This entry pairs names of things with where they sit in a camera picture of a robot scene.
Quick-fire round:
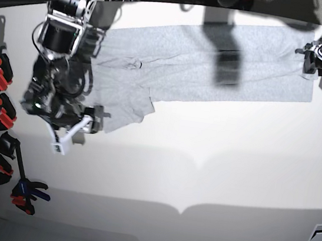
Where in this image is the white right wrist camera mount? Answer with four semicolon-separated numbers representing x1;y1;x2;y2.
46;115;93;155

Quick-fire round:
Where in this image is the grey T-shirt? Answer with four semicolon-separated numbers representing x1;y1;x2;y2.
84;23;314;133

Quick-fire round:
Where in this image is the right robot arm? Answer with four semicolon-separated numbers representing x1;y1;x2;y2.
21;0;105;134

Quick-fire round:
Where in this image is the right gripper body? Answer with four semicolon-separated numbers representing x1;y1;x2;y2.
21;92;111;134

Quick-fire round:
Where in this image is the black long bar clamp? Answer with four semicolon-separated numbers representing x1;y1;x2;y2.
0;131;26;179

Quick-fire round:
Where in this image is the bottom blue red clamp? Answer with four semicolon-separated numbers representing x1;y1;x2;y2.
10;178;51;216

